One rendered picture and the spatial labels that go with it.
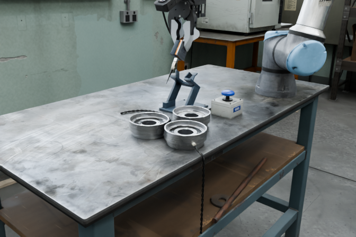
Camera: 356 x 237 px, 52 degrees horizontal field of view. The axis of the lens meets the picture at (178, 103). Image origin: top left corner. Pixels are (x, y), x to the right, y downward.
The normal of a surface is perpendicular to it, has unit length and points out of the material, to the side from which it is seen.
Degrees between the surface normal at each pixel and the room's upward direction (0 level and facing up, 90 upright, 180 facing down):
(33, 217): 0
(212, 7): 90
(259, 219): 0
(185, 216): 0
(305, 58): 97
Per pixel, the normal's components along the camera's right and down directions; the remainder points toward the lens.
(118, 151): 0.02, -0.95
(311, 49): 0.18, 0.42
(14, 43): 0.77, 0.21
